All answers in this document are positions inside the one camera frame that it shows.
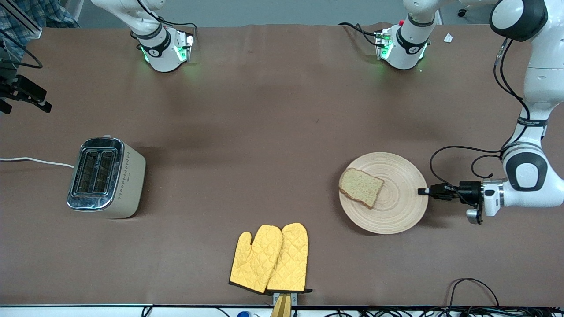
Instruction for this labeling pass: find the round wooden plate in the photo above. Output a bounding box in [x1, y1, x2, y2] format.
[338, 152, 429, 235]

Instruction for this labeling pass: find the brown bread slice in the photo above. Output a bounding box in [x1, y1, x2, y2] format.
[338, 167, 385, 209]

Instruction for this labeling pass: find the chrome and beige toaster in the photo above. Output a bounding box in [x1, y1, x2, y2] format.
[66, 135, 147, 219]

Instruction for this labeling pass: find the person in plaid shirt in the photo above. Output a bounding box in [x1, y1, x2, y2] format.
[0, 0, 81, 60]

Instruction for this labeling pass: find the yellow quilted oven mitt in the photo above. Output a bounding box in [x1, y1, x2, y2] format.
[229, 225, 283, 295]
[266, 222, 313, 294]

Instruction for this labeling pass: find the brown table cover sheet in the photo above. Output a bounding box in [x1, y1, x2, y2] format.
[0, 22, 564, 307]

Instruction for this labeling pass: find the yellow wooden strip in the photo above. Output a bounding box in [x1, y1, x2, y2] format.
[270, 294, 292, 317]

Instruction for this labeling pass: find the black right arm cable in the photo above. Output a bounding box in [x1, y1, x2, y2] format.
[0, 29, 44, 70]

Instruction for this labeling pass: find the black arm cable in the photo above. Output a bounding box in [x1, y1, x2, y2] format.
[430, 37, 531, 207]
[0, 29, 44, 70]

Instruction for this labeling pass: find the white toaster power cable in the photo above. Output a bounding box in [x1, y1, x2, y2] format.
[0, 157, 74, 169]

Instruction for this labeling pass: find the aluminium frame profile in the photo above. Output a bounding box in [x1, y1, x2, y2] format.
[7, 4, 43, 39]

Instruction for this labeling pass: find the black looped cable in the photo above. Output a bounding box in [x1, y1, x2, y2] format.
[448, 278, 500, 308]

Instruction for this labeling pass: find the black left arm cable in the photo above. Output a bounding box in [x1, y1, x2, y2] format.
[430, 37, 531, 207]

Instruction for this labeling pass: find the black right base cable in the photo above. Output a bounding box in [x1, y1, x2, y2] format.
[156, 15, 199, 42]

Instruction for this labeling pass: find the black base cable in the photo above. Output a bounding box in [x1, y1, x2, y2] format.
[156, 15, 199, 42]
[338, 22, 380, 47]

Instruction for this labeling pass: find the grey metal bracket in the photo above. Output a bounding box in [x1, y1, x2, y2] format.
[272, 291, 298, 305]

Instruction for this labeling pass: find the black left base cable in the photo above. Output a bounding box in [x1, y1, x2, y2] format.
[338, 22, 380, 47]

